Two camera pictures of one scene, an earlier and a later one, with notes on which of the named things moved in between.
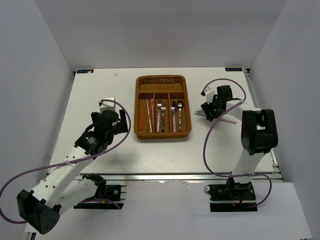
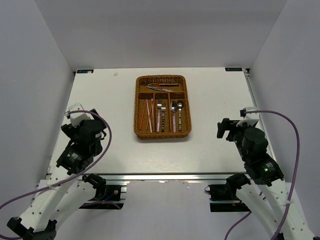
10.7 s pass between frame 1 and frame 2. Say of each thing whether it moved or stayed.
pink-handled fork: stayed
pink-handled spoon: stayed
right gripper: moved
